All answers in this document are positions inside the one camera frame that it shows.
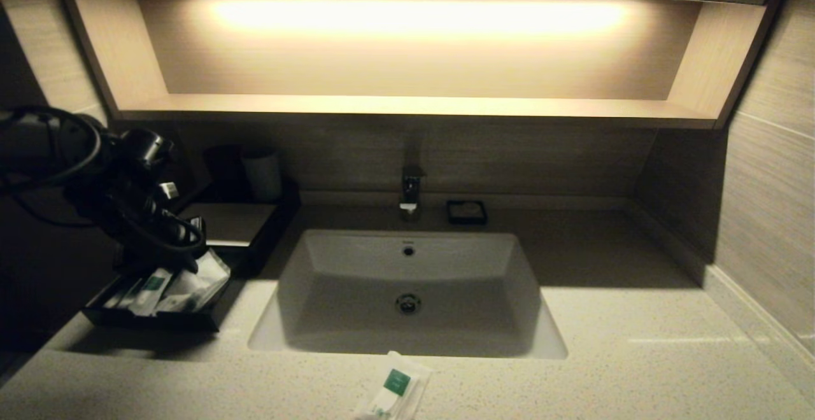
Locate black pull-out box drawer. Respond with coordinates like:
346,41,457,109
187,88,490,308
81,256,250,333

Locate long white toothbrush packet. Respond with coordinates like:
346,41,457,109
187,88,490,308
105,267,174,318

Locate warm shelf light strip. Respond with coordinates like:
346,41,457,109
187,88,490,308
216,3,628,36

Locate white ceramic sink basin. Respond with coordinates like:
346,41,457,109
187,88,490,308
247,229,569,360

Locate white comb packet green label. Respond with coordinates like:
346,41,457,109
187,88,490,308
353,350,432,420

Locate black soap dish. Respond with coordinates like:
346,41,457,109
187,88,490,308
446,200,488,226

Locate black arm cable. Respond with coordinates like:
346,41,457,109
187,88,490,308
0,107,208,256

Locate chrome faucet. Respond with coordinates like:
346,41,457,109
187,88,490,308
399,164,426,220

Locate dark grey tumbler cup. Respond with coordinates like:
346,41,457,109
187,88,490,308
202,145,249,203

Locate white shower cap packet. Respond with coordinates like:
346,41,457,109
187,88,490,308
159,249,232,312

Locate wooden wall shelf niche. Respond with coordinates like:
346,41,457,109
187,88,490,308
54,0,793,131

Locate light grey tumbler cup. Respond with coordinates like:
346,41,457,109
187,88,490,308
241,147,284,203

